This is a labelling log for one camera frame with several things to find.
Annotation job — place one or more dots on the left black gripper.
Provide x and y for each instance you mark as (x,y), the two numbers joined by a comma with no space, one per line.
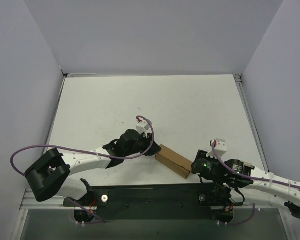
(149,145)

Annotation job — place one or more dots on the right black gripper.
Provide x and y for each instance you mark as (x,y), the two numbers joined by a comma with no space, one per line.
(197,164)

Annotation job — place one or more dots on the brown cardboard paper box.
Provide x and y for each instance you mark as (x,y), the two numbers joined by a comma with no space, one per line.
(174,161)

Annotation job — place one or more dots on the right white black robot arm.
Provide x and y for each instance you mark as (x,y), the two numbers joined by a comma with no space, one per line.
(236,174)

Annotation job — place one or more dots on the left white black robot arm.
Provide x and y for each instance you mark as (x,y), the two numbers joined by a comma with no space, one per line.
(49,175)

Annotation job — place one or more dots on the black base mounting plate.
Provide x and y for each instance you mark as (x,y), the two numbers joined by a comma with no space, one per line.
(193,201)

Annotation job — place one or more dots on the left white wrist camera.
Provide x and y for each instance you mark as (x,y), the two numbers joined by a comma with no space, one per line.
(143,127)

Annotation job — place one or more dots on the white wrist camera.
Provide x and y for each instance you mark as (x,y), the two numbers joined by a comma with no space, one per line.
(143,127)
(220,147)

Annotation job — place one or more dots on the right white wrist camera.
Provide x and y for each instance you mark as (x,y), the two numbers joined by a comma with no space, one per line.
(220,147)

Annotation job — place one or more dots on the aluminium table frame rail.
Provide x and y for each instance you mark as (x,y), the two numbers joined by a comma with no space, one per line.
(260,199)

